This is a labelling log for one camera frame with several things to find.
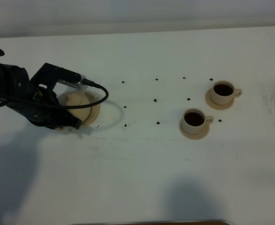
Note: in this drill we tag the beige teapot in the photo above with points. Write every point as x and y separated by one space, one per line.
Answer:
77 105

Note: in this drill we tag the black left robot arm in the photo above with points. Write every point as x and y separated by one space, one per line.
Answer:
16 89

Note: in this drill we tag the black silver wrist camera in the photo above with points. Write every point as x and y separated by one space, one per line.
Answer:
48 75

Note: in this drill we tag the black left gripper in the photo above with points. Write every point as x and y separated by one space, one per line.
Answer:
49 117

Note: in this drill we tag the beige far teacup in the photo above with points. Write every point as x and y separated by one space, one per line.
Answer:
223 92

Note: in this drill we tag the beige far saucer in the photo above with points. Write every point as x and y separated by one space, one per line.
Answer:
214 105

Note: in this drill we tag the beige teapot saucer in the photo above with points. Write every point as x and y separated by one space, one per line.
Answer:
94 111

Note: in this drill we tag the beige near teacup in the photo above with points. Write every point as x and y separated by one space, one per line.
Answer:
194 121

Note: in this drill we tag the beige teacup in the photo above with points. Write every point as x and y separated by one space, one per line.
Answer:
194 121
223 92

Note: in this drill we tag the beige near saucer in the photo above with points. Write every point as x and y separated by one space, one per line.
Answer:
201 132

